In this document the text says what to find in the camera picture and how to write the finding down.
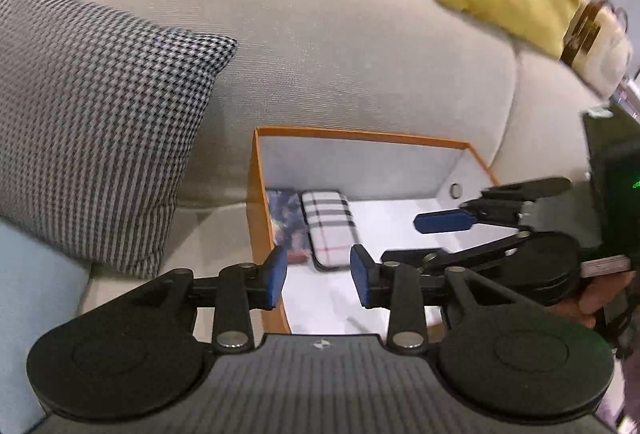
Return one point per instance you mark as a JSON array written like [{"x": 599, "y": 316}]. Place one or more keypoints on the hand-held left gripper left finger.
[{"x": 276, "y": 276}]

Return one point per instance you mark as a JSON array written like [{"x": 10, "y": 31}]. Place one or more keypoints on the person's right hand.
[{"x": 597, "y": 296}]

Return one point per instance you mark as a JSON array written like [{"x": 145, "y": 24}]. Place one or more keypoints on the beige fabric sofa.
[{"x": 340, "y": 44}]

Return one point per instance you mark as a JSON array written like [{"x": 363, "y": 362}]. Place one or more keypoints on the dark printed flat box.
[{"x": 287, "y": 224}]

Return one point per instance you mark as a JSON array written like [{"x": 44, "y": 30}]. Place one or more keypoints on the orange-rimmed grey storage box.
[{"x": 360, "y": 164}]

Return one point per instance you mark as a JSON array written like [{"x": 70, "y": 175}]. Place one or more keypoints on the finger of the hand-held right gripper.
[
  {"x": 442, "y": 220},
  {"x": 480, "y": 254}
]

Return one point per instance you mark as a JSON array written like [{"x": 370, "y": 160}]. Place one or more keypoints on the plaid rectangular case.
[{"x": 327, "y": 226}]

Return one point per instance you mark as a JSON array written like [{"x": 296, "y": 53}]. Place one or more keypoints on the houndstooth throw pillow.
[{"x": 90, "y": 129}]

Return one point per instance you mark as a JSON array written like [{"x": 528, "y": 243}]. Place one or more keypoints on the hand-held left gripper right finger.
[{"x": 361, "y": 276}]

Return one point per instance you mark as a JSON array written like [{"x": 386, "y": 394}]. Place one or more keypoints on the light blue cushion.
[{"x": 35, "y": 309}]

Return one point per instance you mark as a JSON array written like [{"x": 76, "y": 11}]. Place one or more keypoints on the cream plush with brown band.
[{"x": 602, "y": 49}]

